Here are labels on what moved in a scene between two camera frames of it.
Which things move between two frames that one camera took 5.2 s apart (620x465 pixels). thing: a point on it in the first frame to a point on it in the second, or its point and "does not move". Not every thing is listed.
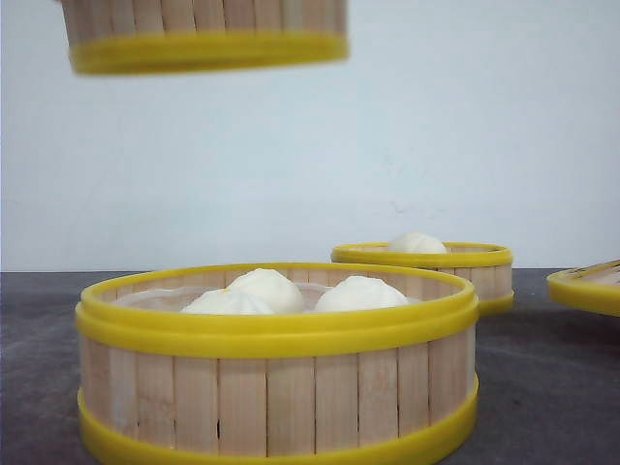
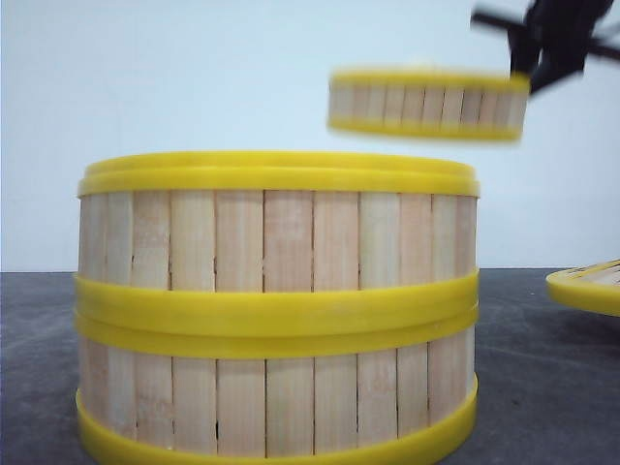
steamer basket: x=488 y=268 to x=427 y=104
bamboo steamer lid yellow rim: x=595 y=287 does not move
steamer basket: x=115 y=35 to x=277 y=238
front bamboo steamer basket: x=161 y=387 does not move
